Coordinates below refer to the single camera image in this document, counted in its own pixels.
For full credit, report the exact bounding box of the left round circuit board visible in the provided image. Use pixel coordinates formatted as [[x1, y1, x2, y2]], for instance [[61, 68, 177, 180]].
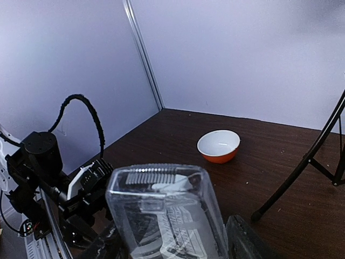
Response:
[[19, 219, 33, 237]]

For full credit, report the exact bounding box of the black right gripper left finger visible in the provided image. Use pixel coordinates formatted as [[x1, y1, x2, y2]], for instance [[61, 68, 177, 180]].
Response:
[[78, 225, 127, 259]]

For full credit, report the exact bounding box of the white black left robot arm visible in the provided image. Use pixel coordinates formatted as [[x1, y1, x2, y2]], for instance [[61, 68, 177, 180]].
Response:
[[1, 129, 113, 250]]

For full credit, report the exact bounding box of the left aluminium frame post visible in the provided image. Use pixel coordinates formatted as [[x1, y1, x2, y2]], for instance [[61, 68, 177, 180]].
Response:
[[123, 0, 165, 111]]

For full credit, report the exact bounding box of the black music stand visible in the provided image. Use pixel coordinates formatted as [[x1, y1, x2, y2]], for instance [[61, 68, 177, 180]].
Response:
[[251, 94, 344, 222]]

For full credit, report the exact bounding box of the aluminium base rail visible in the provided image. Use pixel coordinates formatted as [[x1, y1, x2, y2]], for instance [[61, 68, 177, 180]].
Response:
[[24, 188, 73, 259]]

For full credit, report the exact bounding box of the white orange bowl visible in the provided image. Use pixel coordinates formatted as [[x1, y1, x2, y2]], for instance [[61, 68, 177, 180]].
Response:
[[197, 129, 240, 164]]

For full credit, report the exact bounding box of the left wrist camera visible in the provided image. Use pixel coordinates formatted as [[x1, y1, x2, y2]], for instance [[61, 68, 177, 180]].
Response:
[[67, 159, 114, 201]]

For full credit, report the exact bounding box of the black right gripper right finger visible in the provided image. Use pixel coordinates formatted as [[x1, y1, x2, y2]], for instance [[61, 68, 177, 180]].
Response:
[[226, 215, 280, 259]]

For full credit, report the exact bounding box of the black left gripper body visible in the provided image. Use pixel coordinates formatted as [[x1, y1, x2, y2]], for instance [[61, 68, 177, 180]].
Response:
[[53, 186, 111, 248]]

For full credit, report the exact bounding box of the white metronome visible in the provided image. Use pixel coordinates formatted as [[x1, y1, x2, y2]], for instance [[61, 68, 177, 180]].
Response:
[[125, 164, 218, 258]]

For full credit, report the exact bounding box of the clear metronome cover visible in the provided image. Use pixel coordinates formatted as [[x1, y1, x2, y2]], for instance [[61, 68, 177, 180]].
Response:
[[105, 163, 229, 258]]

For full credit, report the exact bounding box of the black braided left cable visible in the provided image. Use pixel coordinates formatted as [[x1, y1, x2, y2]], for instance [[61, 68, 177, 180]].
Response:
[[48, 94, 106, 160]]

